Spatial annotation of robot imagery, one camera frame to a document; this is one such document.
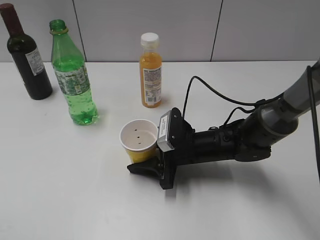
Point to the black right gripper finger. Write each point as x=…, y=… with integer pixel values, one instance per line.
x=152, y=168

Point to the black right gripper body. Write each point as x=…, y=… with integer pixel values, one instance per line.
x=191, y=147

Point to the yellow paper cup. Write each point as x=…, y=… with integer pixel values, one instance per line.
x=139, y=139

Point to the green sprite bottle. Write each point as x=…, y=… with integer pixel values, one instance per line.
x=71, y=73

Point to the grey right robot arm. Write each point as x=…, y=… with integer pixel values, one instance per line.
x=244, y=140

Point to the orange juice bottle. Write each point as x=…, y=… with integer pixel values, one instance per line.
x=150, y=68

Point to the dark red wine bottle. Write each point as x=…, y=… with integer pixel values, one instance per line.
x=26, y=56

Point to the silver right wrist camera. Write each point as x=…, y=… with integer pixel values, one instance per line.
x=163, y=139

